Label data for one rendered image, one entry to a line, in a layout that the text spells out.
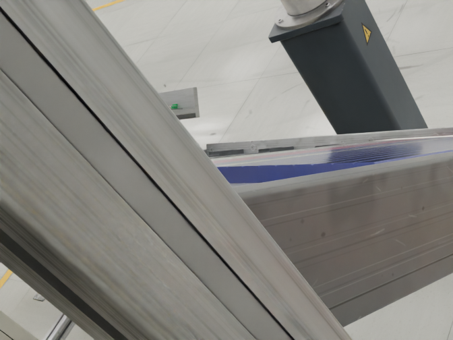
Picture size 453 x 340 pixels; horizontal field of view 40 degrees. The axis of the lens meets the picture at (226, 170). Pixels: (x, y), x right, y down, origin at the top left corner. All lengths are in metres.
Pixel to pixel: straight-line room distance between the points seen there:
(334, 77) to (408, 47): 1.04
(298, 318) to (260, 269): 0.02
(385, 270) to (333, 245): 0.04
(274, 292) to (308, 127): 2.21
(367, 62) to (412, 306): 0.62
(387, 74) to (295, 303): 1.39
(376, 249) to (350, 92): 1.22
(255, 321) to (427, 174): 0.18
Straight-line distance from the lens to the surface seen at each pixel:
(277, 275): 0.16
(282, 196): 0.23
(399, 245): 0.30
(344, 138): 0.96
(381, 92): 1.49
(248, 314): 0.15
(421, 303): 1.65
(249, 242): 0.15
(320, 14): 1.38
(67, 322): 1.87
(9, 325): 1.83
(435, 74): 2.29
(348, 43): 1.41
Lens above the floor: 1.29
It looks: 32 degrees down
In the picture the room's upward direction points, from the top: 38 degrees counter-clockwise
